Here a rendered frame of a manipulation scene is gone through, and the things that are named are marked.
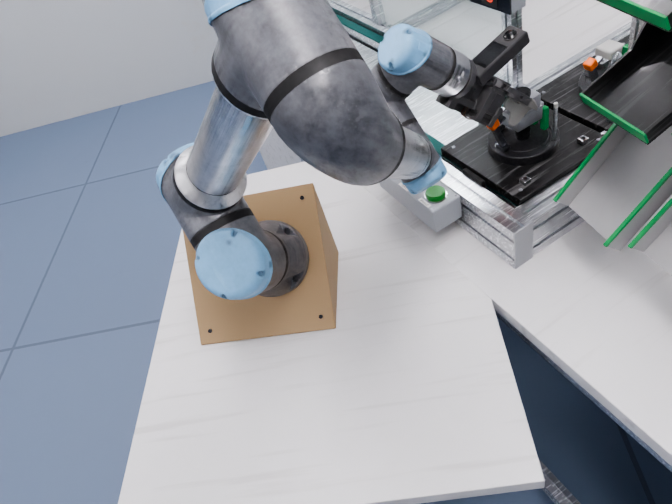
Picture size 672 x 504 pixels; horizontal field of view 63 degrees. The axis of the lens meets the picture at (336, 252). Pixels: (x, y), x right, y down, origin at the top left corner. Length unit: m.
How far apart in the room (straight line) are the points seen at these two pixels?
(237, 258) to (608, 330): 0.63
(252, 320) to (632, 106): 0.76
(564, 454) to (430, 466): 0.98
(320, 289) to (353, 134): 0.58
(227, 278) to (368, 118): 0.43
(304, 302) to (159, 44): 3.20
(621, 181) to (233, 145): 0.62
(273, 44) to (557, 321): 0.71
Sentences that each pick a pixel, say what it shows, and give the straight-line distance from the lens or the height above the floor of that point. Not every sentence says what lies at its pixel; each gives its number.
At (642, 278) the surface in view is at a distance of 1.12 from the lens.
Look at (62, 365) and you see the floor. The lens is 2.72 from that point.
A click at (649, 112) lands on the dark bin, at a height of 1.20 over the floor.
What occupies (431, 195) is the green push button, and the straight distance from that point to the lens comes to 1.12.
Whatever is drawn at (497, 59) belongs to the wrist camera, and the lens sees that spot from 1.02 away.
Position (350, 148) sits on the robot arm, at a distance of 0.55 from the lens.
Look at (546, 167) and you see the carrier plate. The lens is 1.16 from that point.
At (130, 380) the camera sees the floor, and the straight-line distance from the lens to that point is 2.45.
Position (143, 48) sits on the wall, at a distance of 4.15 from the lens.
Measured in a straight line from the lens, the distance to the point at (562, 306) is 1.06.
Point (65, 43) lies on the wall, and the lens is 4.30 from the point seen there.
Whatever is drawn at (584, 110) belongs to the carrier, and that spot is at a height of 0.97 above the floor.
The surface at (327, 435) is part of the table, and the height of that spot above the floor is 0.86.
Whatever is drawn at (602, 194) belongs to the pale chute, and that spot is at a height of 1.03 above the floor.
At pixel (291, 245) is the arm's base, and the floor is 1.03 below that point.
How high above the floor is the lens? 1.72
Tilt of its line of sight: 45 degrees down
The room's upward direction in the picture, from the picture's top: 21 degrees counter-clockwise
